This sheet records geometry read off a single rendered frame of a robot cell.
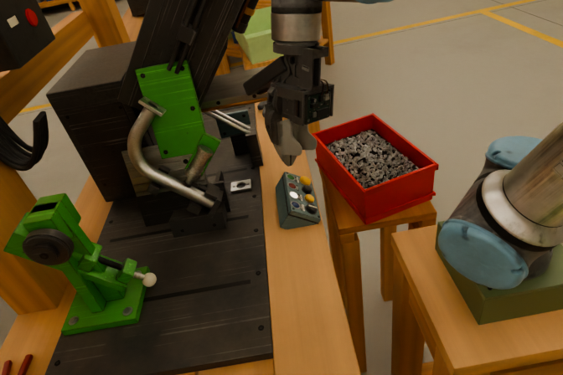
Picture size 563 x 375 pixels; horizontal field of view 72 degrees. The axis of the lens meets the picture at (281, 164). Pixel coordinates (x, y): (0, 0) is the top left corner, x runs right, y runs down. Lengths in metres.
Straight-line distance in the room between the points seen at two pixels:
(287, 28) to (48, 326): 0.77
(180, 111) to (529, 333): 0.80
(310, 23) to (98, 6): 1.20
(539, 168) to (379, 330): 1.36
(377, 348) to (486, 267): 1.20
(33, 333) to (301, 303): 0.56
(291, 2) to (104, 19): 1.20
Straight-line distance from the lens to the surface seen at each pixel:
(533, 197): 0.54
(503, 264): 0.58
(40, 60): 1.33
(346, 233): 1.06
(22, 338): 1.03
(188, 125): 0.92
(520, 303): 0.84
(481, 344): 0.83
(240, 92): 1.02
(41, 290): 0.99
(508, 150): 0.70
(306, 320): 0.77
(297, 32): 0.59
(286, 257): 0.86
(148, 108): 0.88
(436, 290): 0.87
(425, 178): 1.06
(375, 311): 1.84
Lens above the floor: 1.55
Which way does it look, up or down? 36 degrees down
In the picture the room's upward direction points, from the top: 11 degrees counter-clockwise
